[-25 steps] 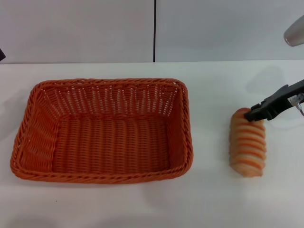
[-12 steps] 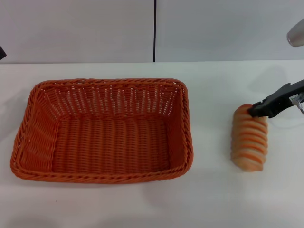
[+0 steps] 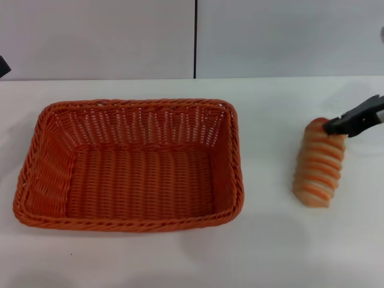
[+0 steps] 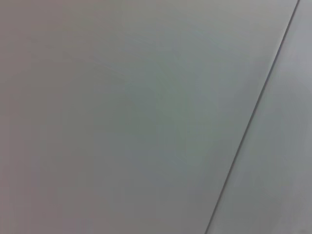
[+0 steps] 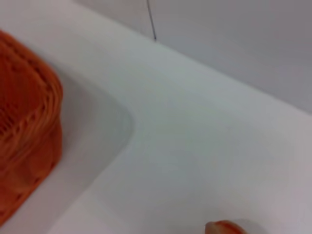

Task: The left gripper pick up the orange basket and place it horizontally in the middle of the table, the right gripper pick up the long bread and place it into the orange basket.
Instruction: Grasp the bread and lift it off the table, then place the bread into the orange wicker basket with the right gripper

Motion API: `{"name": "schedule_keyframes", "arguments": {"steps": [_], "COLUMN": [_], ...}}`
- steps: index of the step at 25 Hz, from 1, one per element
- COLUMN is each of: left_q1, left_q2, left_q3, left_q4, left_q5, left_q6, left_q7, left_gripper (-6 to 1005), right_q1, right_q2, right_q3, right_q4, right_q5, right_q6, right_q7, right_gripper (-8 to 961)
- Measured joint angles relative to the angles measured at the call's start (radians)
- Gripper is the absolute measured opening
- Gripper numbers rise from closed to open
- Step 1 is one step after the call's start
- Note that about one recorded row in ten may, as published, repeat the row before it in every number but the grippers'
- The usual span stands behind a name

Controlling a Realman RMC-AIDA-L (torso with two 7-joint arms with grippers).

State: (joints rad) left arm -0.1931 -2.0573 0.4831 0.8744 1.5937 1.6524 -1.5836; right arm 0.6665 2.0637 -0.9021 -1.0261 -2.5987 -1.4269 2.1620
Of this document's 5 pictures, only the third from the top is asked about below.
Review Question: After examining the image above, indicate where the orange striped bread roll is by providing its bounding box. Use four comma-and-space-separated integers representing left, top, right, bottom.
292, 117, 347, 208

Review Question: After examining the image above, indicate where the orange woven plastic basket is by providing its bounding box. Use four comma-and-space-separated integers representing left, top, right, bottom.
12, 98, 245, 233

